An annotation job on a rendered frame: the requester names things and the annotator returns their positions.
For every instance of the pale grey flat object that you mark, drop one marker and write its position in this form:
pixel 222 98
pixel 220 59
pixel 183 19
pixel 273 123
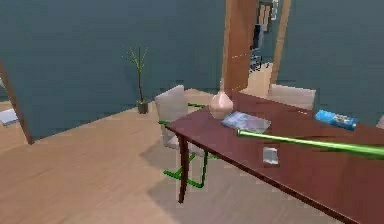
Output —
pixel 8 116

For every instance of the thin green house plant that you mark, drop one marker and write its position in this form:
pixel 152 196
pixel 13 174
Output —
pixel 141 83

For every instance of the brown wooden room door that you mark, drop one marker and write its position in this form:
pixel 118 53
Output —
pixel 237 46

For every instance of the pink round vase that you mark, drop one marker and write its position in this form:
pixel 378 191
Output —
pixel 220 104

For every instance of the blue rectangular box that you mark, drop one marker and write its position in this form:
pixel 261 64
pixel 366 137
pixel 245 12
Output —
pixel 336 119

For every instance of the green baseball bat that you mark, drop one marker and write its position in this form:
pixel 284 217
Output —
pixel 316 143

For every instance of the dark red wooden table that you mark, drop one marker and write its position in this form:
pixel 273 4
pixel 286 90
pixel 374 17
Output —
pixel 300 166

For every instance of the blue grey magazine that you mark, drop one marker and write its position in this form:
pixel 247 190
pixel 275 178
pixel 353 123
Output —
pixel 246 121

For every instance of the small grey square object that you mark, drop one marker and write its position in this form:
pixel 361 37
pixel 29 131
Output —
pixel 270 155

